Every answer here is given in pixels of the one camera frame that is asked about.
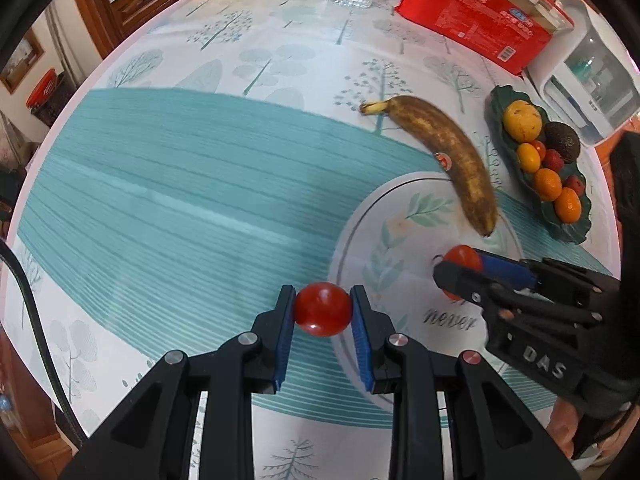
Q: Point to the brown spotted banana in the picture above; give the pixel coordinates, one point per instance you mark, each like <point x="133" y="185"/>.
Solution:
<point x="450" y="155"/>

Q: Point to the white water dispenser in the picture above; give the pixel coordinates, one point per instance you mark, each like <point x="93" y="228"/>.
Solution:
<point x="560" y="85"/>

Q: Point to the orange tangerine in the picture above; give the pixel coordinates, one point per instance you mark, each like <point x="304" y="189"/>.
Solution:
<point x="547" y="184"/>
<point x="568" y="205"/>

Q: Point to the green leaf-shaped plate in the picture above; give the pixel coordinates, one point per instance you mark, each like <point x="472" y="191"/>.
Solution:
<point x="565" y="230"/>

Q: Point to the person's right hand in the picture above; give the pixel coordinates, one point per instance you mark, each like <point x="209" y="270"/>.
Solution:
<point x="562" y="425"/>

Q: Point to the large yellow orange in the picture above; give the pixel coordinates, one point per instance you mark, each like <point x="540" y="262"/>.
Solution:
<point x="522" y="120"/>

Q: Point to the red paper cup package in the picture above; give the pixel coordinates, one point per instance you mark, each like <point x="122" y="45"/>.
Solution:
<point x="475" y="15"/>

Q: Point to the red lid container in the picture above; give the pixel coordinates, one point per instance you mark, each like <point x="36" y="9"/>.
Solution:
<point x="42" y="87"/>

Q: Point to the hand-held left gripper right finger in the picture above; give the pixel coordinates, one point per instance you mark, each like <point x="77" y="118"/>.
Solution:
<point x="361" y="340"/>

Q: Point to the tree print tablecloth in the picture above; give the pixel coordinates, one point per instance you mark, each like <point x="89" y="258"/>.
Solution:
<point x="200" y="160"/>

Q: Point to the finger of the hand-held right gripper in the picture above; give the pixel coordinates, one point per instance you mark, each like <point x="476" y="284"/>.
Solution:
<point x="505" y="267"/>
<point x="465" y="282"/>

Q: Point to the small yellow-orange kumquat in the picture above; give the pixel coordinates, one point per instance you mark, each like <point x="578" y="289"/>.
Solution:
<point x="529" y="156"/>

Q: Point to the wooden picture frame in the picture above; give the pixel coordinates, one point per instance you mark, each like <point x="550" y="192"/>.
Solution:
<point x="22" y="60"/>

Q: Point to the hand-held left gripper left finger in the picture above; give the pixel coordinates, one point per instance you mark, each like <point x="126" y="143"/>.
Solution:
<point x="285" y="335"/>

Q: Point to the red tomato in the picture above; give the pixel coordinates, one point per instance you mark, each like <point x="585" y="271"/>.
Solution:
<point x="322" y="309"/>
<point x="462" y="259"/>
<point x="539" y="147"/>

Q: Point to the brown avocado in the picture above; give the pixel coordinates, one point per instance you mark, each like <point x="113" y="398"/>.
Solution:
<point x="564" y="137"/>

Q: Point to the brown wooden cabinet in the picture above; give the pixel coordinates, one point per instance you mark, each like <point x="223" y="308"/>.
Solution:
<point x="145" y="0"/>

